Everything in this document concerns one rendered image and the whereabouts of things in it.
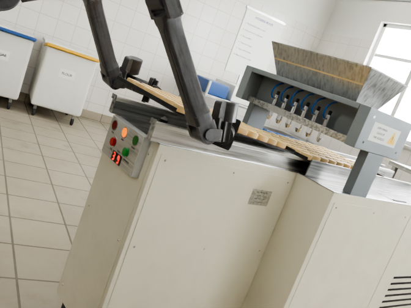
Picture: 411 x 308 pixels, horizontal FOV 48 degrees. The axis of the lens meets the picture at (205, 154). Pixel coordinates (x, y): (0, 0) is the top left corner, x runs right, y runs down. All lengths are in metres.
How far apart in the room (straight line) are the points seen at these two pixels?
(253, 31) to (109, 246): 5.08
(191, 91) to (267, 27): 5.28
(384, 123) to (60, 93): 3.74
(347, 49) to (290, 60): 4.46
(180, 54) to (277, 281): 1.08
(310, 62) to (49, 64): 3.37
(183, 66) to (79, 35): 4.43
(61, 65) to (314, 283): 3.66
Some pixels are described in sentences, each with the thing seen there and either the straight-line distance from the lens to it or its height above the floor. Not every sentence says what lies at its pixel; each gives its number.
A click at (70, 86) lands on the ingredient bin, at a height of 0.41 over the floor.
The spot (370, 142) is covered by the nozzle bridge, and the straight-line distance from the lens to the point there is 1.85.
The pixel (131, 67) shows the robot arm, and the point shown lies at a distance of 1.82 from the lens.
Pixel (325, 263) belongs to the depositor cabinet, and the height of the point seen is 0.53.
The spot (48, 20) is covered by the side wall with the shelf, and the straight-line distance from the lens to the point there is 5.57.
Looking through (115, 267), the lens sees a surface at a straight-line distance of 1.59.
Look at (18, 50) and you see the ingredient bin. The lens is 4.91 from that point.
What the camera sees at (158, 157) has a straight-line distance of 1.45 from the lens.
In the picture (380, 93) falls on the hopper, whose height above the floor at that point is 1.25.
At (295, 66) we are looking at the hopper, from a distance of 2.12.
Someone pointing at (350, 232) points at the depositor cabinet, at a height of 0.68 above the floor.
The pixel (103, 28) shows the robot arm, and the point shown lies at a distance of 1.70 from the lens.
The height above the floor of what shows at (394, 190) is 0.86.
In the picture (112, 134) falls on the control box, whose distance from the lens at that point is 1.64.
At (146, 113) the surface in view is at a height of 0.87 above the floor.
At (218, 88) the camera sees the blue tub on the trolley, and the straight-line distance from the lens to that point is 5.47.
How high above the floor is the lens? 1.12
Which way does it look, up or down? 11 degrees down
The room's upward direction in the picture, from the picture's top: 21 degrees clockwise
